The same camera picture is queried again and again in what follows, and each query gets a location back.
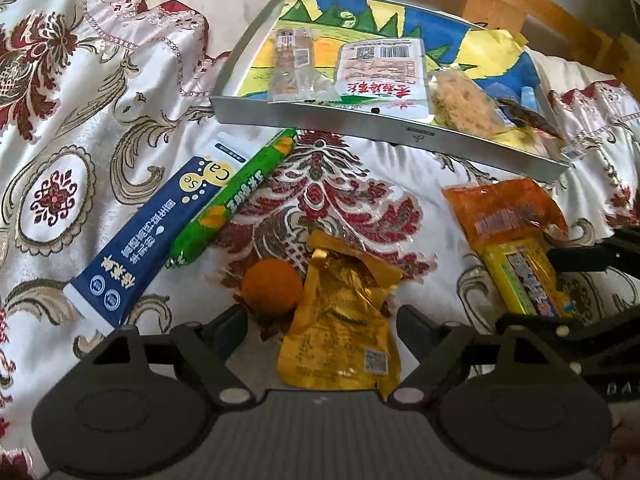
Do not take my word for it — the green sausage stick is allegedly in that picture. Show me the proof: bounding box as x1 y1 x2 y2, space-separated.
167 127 299 271

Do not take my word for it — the gold foil snack packet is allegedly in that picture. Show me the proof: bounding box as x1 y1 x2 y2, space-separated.
276 229 405 397

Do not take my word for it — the grey metal tray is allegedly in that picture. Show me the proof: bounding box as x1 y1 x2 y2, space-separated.
209 0 572 184

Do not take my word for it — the floral satin blanket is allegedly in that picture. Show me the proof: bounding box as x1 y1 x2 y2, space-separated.
0 0 640 480

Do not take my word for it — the dark dried fish packet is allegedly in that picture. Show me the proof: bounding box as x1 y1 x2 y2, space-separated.
494 96 585 162

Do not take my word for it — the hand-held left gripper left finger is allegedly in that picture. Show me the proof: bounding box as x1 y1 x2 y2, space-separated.
80 304 258 411

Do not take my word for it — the yellow snack packet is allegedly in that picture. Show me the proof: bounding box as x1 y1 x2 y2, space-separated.
481 236 575 317

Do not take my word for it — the orange round snack ball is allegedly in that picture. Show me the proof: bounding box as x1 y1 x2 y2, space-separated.
241 258 304 319

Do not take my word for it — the clear packet brown pastry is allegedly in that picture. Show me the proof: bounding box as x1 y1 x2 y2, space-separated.
267 29 343 106

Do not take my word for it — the orange snack packet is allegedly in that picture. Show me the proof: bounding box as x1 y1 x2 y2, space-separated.
442 176 570 257

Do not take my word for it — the white green snack packet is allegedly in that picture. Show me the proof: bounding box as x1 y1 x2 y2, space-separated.
334 37 432 122

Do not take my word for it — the wooden bed rail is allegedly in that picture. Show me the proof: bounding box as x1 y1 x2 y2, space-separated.
350 0 640 92

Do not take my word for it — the clear beige rice cake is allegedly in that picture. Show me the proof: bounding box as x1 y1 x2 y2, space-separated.
427 69 508 142

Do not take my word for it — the dinosaur crayon drawing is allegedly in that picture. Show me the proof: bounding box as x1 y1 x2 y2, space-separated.
235 0 551 128

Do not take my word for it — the blue white snack tube packet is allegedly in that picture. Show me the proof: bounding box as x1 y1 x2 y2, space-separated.
65 132 247 334

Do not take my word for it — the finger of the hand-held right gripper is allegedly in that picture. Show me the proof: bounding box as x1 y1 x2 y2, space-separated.
494 305 640 376
546 242 623 275

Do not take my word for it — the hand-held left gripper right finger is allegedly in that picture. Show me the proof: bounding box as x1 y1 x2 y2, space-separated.
387 304 583 411

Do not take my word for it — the cream pillow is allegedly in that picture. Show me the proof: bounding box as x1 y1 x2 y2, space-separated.
125 0 623 92

